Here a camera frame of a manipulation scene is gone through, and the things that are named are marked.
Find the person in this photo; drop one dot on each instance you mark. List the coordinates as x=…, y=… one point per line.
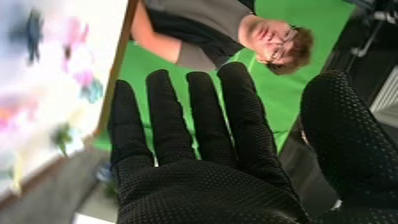
x=196, y=26

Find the white sheet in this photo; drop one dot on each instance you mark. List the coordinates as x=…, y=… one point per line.
x=51, y=100

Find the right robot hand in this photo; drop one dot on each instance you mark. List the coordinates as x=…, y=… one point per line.
x=202, y=193

